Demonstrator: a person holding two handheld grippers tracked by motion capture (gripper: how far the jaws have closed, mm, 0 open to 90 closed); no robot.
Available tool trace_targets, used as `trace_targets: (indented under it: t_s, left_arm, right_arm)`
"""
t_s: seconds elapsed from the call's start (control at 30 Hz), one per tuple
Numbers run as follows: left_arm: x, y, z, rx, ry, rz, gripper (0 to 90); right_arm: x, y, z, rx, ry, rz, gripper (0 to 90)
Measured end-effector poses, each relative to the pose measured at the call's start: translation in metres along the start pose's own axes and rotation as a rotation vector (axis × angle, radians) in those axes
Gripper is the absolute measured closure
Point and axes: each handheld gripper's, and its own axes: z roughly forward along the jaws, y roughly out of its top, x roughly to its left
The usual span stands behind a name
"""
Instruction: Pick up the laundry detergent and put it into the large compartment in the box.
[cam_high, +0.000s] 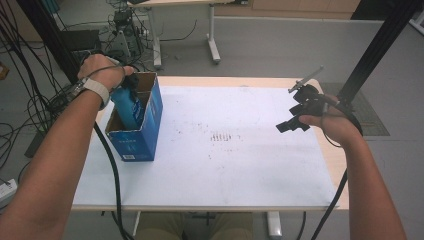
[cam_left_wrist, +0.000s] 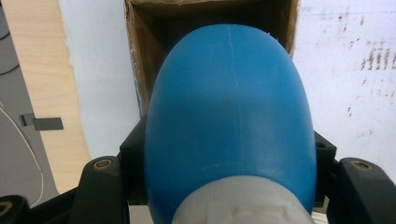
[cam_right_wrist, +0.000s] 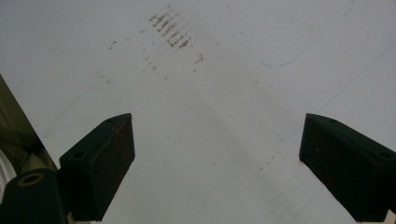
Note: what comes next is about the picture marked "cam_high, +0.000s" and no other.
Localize person's left hand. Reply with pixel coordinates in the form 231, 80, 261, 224
77, 53, 135, 93

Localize white paper sheet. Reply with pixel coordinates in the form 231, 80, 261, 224
72, 84, 337, 208

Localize white table leg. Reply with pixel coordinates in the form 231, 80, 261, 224
265, 211, 283, 239

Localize beige band wristwatch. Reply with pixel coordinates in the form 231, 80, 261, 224
70, 76, 111, 111

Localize thin black wire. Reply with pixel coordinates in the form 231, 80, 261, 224
84, 64, 127, 93

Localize white power strip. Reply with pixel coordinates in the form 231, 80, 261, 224
0, 178, 18, 205

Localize blue plastic bottle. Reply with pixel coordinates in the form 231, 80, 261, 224
110, 81, 147, 131

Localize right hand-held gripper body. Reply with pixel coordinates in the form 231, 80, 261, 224
287, 64, 342, 117

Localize blue cardboard box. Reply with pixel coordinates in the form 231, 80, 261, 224
104, 71, 164, 163

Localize person's right hand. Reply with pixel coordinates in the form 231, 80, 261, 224
298, 93, 364, 148

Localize tangle of black floor cables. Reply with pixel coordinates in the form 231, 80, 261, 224
0, 0, 84, 171

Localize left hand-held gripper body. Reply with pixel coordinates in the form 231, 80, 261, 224
123, 72, 141, 91

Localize black metal frame post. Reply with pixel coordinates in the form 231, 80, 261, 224
15, 0, 83, 84
337, 0, 424, 104

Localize thick black left gripper cable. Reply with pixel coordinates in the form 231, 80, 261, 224
93, 121, 135, 240

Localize person's khaki trousers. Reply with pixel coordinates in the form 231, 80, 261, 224
134, 212, 253, 240

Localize white background desk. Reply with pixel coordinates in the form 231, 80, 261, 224
127, 0, 250, 70

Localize black equipment case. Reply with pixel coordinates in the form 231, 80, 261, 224
60, 29, 103, 64

